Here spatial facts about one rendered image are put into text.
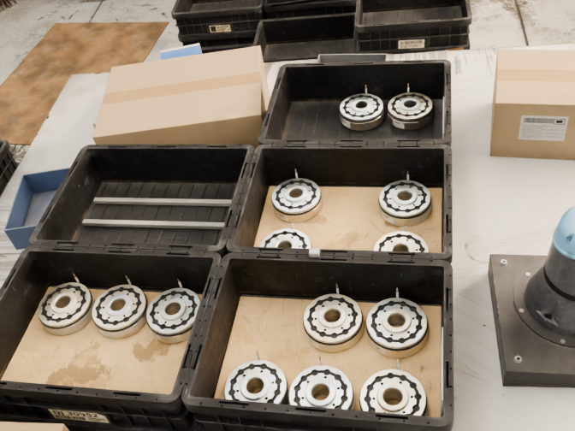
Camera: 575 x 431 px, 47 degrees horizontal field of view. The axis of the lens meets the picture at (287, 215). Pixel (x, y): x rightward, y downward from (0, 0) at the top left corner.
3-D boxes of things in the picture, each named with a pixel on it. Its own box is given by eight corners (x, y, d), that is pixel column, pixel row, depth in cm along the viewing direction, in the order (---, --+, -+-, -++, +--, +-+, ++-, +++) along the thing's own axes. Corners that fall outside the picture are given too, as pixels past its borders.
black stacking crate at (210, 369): (449, 304, 118) (451, 262, 110) (449, 464, 98) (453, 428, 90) (237, 293, 127) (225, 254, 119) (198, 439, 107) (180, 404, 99)
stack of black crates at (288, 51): (364, 85, 282) (358, 12, 258) (361, 128, 262) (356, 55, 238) (272, 89, 289) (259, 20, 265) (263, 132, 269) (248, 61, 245)
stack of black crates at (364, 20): (459, 79, 275) (465, -23, 244) (465, 124, 255) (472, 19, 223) (364, 84, 282) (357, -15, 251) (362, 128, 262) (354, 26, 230)
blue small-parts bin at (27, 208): (75, 241, 159) (65, 221, 154) (15, 250, 160) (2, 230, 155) (88, 185, 173) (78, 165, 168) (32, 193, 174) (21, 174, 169)
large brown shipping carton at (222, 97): (119, 198, 168) (91, 137, 153) (134, 126, 189) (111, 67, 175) (275, 178, 165) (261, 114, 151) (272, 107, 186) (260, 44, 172)
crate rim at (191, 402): (452, 268, 111) (453, 259, 110) (453, 436, 91) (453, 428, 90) (226, 260, 120) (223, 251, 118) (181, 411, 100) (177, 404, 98)
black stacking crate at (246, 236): (448, 187, 138) (450, 146, 130) (449, 302, 118) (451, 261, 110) (266, 185, 147) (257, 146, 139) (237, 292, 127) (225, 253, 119)
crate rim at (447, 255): (451, 152, 132) (452, 143, 130) (452, 268, 111) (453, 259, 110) (257, 152, 140) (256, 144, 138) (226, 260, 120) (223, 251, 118)
